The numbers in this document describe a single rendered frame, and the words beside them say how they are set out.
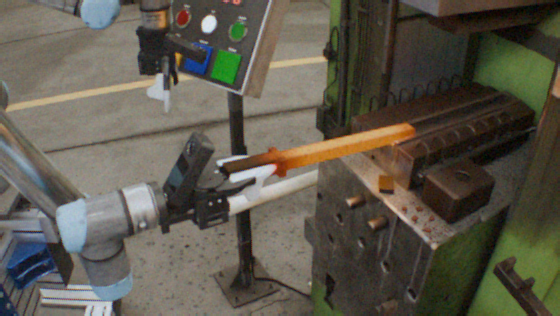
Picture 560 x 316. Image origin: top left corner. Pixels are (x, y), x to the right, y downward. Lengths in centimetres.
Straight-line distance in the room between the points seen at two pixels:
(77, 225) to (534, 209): 78
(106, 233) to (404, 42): 79
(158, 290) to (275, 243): 55
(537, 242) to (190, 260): 148
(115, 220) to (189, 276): 131
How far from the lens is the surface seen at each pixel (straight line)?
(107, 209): 72
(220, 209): 78
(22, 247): 129
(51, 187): 81
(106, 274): 78
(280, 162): 79
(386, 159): 98
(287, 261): 203
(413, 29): 116
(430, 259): 88
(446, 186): 88
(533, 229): 96
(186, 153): 72
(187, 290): 196
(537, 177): 91
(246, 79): 117
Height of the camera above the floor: 150
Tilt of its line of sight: 35 degrees down
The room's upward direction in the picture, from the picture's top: straight up
